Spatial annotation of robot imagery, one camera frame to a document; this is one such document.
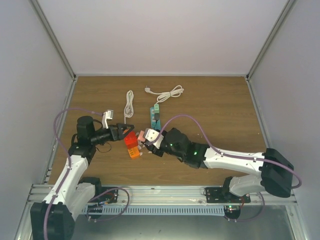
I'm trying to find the teal power strip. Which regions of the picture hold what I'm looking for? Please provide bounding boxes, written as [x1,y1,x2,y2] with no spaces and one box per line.
[149,104,162,130]

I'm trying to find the pink charger cube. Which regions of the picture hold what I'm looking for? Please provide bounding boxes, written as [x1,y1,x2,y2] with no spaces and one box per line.
[137,130,146,142]

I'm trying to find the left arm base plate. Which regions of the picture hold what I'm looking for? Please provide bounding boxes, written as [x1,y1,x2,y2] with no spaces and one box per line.
[89,186,119,205]

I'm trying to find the right aluminium frame post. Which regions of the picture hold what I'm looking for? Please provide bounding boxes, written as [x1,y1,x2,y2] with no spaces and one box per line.
[245,0,297,82]

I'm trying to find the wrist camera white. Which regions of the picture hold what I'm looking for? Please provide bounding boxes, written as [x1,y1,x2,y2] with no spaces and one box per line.
[143,128,164,150]
[101,109,114,129]

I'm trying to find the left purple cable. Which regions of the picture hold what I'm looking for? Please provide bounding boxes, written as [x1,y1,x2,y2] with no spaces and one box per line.
[43,107,131,240]

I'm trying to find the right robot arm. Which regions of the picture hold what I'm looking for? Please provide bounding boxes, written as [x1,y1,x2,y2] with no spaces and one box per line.
[138,128,294,203]

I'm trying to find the white cable of teal strip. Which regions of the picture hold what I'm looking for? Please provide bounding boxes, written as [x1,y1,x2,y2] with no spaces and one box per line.
[143,84,185,106]

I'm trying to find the left aluminium frame post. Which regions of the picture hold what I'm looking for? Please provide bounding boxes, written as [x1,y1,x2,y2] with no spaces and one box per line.
[29,0,77,81]

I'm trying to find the orange power strip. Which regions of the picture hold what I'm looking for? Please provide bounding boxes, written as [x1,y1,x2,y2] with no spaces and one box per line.
[127,146,142,159]

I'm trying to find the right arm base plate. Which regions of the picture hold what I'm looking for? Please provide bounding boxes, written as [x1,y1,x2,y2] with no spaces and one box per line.
[203,186,251,204]

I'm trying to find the grey slotted cable duct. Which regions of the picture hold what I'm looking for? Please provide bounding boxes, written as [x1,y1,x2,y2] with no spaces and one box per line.
[89,205,225,217]

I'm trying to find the black charger adapter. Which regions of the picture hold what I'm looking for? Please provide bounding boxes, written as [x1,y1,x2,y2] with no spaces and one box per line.
[153,113,160,122]

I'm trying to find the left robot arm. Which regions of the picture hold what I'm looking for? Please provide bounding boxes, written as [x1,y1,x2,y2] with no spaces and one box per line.
[30,113,134,240]

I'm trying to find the aluminium frame post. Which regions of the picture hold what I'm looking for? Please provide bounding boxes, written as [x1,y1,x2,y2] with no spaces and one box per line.
[245,0,297,82]
[29,0,77,81]

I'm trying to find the white cable of orange strip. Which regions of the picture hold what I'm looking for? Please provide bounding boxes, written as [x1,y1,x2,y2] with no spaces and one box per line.
[123,90,135,126]

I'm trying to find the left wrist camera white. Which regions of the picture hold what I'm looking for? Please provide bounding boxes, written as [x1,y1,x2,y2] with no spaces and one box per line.
[101,109,114,129]

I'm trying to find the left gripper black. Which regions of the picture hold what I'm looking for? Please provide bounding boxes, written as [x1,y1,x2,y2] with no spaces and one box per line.
[90,123,134,145]

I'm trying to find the aluminium front rail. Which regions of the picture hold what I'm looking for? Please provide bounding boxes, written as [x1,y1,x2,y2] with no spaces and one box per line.
[26,185,297,206]

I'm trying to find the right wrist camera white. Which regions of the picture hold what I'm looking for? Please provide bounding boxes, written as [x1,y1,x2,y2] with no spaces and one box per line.
[143,128,164,150]

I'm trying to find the red charger cube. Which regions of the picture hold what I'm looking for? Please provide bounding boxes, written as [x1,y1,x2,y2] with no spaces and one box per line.
[124,131,138,149]

